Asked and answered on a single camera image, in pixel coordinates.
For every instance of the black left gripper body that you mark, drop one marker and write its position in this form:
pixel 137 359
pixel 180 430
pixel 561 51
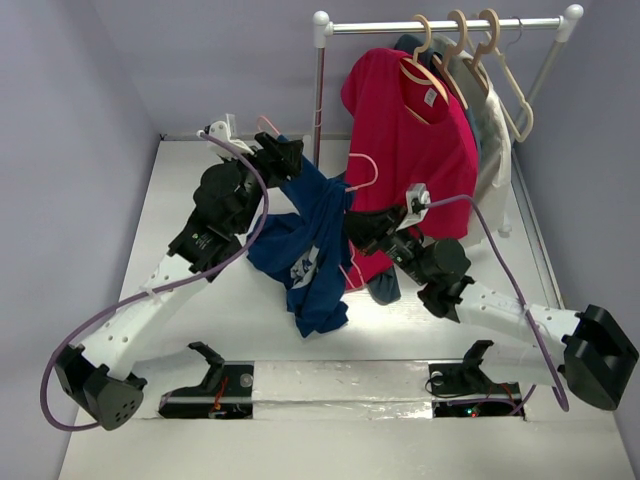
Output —
pixel 266 170

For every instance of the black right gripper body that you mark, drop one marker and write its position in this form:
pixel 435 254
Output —
pixel 382 227

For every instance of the pink wire hanger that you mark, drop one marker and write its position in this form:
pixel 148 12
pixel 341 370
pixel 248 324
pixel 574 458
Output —
pixel 264 124

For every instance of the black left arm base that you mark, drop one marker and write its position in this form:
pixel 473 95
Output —
pixel 223 393

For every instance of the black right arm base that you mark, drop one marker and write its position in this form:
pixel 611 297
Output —
pixel 459 389

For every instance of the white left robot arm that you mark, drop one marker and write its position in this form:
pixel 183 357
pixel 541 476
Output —
pixel 230 207

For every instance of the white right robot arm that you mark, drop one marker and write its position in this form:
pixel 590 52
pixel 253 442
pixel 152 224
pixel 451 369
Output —
pixel 585 353

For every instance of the red t shirt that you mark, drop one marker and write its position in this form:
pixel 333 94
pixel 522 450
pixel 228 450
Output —
pixel 414 137

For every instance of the wooden hanger with red shirt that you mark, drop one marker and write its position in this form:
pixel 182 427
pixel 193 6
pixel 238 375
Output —
pixel 418 73

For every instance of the white t shirt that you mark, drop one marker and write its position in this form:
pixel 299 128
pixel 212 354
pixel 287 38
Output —
pixel 492 134

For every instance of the wooden hanger with white shirt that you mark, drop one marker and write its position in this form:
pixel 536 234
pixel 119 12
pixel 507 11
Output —
pixel 483 49

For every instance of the white metal clothes rack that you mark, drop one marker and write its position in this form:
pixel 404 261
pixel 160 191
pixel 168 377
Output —
pixel 323 28

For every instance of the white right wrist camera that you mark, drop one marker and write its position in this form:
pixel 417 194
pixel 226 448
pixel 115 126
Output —
pixel 417 199

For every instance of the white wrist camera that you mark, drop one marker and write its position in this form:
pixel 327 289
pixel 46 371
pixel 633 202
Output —
pixel 225 130
pixel 417 199

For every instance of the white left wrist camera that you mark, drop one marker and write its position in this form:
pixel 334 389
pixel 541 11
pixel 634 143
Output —
pixel 225 130

